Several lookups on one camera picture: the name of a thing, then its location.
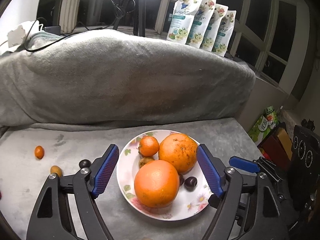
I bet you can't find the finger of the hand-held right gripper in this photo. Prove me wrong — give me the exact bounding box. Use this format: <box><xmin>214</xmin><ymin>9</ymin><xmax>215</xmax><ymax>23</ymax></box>
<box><xmin>229</xmin><ymin>156</ymin><xmax>285</xmax><ymax>183</ymax></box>

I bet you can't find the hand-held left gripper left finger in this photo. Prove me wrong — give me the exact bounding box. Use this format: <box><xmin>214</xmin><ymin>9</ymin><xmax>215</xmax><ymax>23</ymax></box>
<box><xmin>26</xmin><ymin>144</ymin><xmax>120</xmax><ymax>240</ymax></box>

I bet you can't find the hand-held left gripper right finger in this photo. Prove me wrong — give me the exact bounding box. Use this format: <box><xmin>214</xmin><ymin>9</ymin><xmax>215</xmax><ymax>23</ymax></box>
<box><xmin>196</xmin><ymin>144</ymin><xmax>288</xmax><ymax>240</ymax></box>

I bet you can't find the large spotted orange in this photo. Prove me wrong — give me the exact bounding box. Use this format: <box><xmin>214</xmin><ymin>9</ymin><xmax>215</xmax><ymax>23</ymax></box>
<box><xmin>158</xmin><ymin>133</ymin><xmax>198</xmax><ymax>174</ymax></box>

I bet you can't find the white floral plate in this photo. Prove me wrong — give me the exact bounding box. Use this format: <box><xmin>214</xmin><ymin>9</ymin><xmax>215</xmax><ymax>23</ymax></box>
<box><xmin>116</xmin><ymin>129</ymin><xmax>214</xmax><ymax>221</ymax></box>

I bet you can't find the brown small fruit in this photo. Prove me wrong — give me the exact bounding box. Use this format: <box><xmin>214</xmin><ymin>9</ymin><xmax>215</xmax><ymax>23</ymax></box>
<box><xmin>138</xmin><ymin>156</ymin><xmax>155</xmax><ymax>168</ymax></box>

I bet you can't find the large smooth orange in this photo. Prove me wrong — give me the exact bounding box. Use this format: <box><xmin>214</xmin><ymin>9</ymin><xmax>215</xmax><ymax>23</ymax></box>
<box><xmin>134</xmin><ymin>159</ymin><xmax>180</xmax><ymax>208</ymax></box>

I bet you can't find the small mandarin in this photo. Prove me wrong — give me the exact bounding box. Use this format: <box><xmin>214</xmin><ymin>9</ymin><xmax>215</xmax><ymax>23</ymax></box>
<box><xmin>139</xmin><ymin>136</ymin><xmax>160</xmax><ymax>156</ymax></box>

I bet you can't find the dark red box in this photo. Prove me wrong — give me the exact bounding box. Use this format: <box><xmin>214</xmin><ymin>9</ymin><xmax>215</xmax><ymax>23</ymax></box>
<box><xmin>257</xmin><ymin>136</ymin><xmax>292</xmax><ymax>170</ymax></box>

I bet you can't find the brown cardboard box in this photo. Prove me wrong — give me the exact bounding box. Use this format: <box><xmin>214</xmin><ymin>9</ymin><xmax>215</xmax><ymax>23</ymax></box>
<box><xmin>274</xmin><ymin>127</ymin><xmax>293</xmax><ymax>155</ymax></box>

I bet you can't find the green printed box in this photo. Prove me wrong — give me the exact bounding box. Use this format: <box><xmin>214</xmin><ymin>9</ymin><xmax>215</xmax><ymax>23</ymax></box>
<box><xmin>247</xmin><ymin>106</ymin><xmax>279</xmax><ymax>145</ymax></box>

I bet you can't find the yellow-brown small fruit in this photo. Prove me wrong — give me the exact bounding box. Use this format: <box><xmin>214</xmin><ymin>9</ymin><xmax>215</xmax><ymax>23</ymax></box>
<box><xmin>50</xmin><ymin>165</ymin><xmax>63</xmax><ymax>177</ymax></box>

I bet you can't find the white lace cloth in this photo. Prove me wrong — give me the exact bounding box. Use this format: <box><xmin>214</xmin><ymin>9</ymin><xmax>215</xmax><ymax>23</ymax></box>
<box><xmin>279</xmin><ymin>109</ymin><xmax>298</xmax><ymax>133</ymax></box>

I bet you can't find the grey plush cushion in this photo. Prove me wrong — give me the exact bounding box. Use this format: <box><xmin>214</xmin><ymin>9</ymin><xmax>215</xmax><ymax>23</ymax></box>
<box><xmin>0</xmin><ymin>29</ymin><xmax>257</xmax><ymax>128</ymax></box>

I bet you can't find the floral refill pouch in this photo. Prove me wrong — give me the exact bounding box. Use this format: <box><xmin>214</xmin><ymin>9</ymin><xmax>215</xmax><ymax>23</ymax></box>
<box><xmin>166</xmin><ymin>0</ymin><xmax>202</xmax><ymax>42</ymax></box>
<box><xmin>200</xmin><ymin>4</ymin><xmax>228</xmax><ymax>50</ymax></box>
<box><xmin>212</xmin><ymin>10</ymin><xmax>237</xmax><ymax>57</ymax></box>
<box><xmin>186</xmin><ymin>0</ymin><xmax>217</xmax><ymax>47</ymax></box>

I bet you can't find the pale green cloth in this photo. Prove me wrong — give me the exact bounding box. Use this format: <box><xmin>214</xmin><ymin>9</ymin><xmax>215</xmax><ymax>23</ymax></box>
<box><xmin>25</xmin><ymin>30</ymin><xmax>64</xmax><ymax>45</ymax></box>

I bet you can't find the black power adapter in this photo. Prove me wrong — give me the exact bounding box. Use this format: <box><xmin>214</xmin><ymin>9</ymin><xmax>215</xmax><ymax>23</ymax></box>
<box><xmin>44</xmin><ymin>25</ymin><xmax>62</xmax><ymax>34</ymax></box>

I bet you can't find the black tripod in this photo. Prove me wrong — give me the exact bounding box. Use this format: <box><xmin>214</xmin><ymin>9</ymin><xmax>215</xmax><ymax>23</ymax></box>
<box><xmin>112</xmin><ymin>0</ymin><xmax>150</xmax><ymax>37</ymax></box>

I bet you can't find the white power adapter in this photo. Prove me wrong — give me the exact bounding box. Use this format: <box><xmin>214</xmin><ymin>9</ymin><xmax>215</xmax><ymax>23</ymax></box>
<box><xmin>7</xmin><ymin>21</ymin><xmax>43</xmax><ymax>47</ymax></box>

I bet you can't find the black power cable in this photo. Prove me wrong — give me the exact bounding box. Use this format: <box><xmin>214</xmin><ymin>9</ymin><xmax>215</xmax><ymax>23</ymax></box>
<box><xmin>24</xmin><ymin>17</ymin><xmax>110</xmax><ymax>52</ymax></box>

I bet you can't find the white window frame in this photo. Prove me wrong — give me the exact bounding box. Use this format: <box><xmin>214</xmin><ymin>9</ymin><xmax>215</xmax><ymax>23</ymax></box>
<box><xmin>35</xmin><ymin>0</ymin><xmax>300</xmax><ymax>98</ymax></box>

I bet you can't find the coiled black cable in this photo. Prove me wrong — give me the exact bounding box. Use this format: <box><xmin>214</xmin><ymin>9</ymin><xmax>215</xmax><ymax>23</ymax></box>
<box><xmin>111</xmin><ymin>0</ymin><xmax>137</xmax><ymax>14</ymax></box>

